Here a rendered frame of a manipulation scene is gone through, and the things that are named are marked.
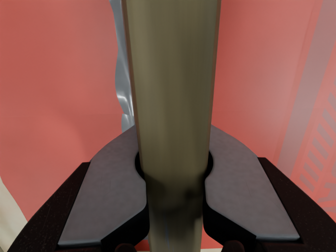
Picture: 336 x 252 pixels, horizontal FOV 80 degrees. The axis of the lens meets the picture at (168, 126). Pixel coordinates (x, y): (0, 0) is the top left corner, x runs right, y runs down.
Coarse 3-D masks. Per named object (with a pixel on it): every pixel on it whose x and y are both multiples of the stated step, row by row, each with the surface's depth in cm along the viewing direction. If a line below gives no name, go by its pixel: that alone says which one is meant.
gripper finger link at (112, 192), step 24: (120, 144) 10; (96, 168) 9; (120, 168) 9; (96, 192) 8; (120, 192) 8; (144, 192) 8; (72, 216) 7; (96, 216) 7; (120, 216) 7; (144, 216) 7; (72, 240) 6; (96, 240) 6; (120, 240) 7
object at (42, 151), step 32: (0, 128) 19; (32, 128) 19; (64, 128) 19; (96, 128) 19; (224, 128) 19; (256, 128) 19; (0, 160) 20; (32, 160) 20; (64, 160) 20; (32, 192) 22
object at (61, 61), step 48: (0, 0) 14; (48, 0) 14; (96, 0) 14; (240, 0) 14; (288, 0) 14; (0, 48) 15; (48, 48) 15; (96, 48) 16; (240, 48) 16; (288, 48) 16; (0, 96) 17; (48, 96) 17; (96, 96) 17; (240, 96) 17; (288, 96) 18
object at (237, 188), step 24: (216, 144) 10; (240, 144) 10; (216, 168) 9; (240, 168) 9; (216, 192) 8; (240, 192) 7; (264, 192) 7; (216, 216) 7; (240, 216) 7; (264, 216) 7; (288, 216) 7; (216, 240) 7; (240, 240) 7; (264, 240) 6; (288, 240) 6
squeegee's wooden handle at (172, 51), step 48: (144, 0) 6; (192, 0) 6; (144, 48) 6; (192, 48) 6; (144, 96) 7; (192, 96) 7; (144, 144) 8; (192, 144) 8; (192, 192) 9; (192, 240) 11
